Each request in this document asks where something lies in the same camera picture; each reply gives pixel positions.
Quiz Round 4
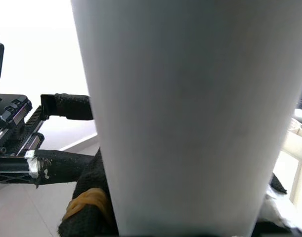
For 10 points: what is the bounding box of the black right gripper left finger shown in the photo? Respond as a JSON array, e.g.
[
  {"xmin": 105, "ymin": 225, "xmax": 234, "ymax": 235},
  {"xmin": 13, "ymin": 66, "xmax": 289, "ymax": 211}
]
[{"xmin": 57, "ymin": 145, "xmax": 119, "ymax": 237}]

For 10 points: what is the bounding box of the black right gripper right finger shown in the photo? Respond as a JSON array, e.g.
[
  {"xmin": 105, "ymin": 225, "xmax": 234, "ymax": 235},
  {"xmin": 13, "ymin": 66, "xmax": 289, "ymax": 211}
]
[{"xmin": 252, "ymin": 172, "xmax": 302, "ymax": 237}]

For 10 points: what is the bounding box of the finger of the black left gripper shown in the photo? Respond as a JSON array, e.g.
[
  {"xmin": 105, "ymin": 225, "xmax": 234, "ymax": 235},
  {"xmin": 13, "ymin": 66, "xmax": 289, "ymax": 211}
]
[
  {"xmin": 24, "ymin": 148, "xmax": 102, "ymax": 188},
  {"xmin": 40, "ymin": 92, "xmax": 93, "ymax": 121}
]

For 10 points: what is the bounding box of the white plastic children table top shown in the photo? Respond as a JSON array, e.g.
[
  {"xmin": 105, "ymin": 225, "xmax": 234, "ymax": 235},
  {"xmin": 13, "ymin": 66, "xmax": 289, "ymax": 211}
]
[{"xmin": 280, "ymin": 108, "xmax": 302, "ymax": 208}]

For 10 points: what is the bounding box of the white plastic table leg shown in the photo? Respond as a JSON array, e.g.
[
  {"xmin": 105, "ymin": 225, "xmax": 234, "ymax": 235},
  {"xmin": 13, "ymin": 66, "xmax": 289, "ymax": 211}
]
[{"xmin": 70, "ymin": 0, "xmax": 302, "ymax": 237}]

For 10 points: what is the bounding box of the yellow rubber band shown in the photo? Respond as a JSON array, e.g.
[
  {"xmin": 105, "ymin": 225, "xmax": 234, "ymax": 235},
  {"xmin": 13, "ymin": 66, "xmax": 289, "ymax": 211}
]
[{"xmin": 62, "ymin": 187, "xmax": 109, "ymax": 222}]

